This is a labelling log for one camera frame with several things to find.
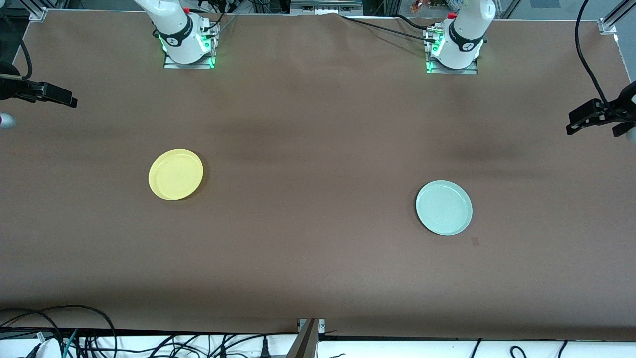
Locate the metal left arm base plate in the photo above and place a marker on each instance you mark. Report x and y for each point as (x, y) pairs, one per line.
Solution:
(472, 70)

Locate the aluminium frame post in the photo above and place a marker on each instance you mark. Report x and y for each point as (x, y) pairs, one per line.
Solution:
(304, 343)

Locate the pale green plastic plate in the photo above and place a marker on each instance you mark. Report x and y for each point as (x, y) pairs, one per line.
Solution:
(443, 208)

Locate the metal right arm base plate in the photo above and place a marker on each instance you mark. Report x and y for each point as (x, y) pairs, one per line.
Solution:
(171, 63)

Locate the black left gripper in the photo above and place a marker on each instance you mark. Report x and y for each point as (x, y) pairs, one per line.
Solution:
(627, 103)

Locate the black power plug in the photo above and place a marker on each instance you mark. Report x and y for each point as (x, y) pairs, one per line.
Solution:
(265, 348)

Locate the yellow plastic plate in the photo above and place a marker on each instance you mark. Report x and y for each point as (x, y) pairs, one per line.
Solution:
(176, 174)

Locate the metal bracket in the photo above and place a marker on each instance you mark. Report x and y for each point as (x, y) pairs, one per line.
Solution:
(325, 7)

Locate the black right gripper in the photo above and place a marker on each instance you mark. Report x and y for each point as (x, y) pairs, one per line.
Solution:
(9, 88)

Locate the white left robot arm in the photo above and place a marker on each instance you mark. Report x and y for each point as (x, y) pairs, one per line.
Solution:
(464, 30)

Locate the aluminium frame profile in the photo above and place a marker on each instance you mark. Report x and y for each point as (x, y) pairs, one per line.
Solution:
(608, 25)
(37, 11)

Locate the brown table cover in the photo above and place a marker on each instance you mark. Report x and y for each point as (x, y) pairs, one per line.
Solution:
(318, 278)

